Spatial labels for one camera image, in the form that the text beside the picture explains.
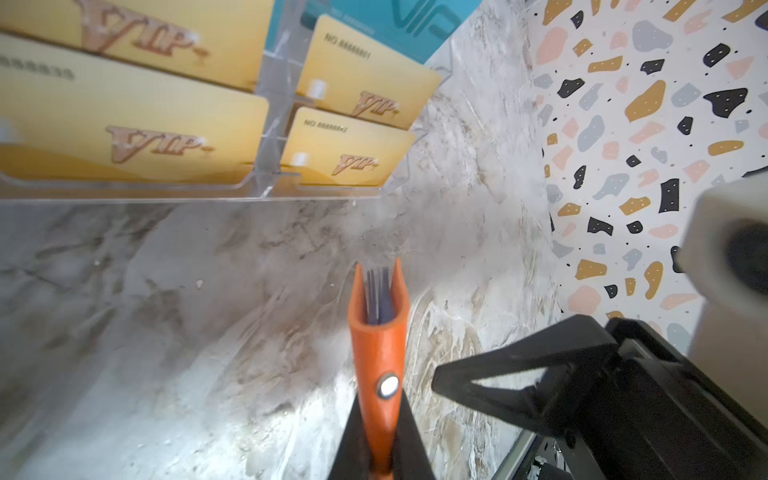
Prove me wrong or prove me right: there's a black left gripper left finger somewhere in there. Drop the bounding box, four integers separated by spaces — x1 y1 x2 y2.
328 396 373 480

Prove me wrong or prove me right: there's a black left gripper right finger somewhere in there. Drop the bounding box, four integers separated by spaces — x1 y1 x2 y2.
392 393 435 480

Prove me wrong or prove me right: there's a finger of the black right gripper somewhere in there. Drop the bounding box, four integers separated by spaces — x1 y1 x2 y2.
431 315 618 437

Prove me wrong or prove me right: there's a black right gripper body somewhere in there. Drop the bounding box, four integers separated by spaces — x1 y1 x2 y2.
527 317 767 479

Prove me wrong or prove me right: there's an orange card wallet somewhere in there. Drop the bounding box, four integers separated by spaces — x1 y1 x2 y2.
347 259 411 479

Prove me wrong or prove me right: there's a gold VIP card front right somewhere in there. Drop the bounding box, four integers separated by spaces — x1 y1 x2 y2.
280 107 418 187

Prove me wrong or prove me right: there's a gold vip card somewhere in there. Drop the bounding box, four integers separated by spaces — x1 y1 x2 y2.
1 35 269 184
280 107 418 187
296 14 442 130
1 0 274 91

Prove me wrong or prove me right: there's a teal VIP card right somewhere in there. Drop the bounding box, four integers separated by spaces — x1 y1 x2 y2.
300 0 481 64

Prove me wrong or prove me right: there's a gold VIP card rear right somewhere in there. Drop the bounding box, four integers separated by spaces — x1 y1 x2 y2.
296 14 442 130

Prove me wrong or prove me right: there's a gold VIP card rear left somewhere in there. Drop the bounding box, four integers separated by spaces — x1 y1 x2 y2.
1 0 274 91

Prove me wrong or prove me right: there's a clear acrylic card display stand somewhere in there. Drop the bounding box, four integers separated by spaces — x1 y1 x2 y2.
1 1 427 201

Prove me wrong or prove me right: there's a gold VIP card front left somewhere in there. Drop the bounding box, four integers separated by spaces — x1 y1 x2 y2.
1 35 269 184

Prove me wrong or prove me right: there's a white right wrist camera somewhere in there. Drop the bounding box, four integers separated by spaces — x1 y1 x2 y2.
677 173 767 425

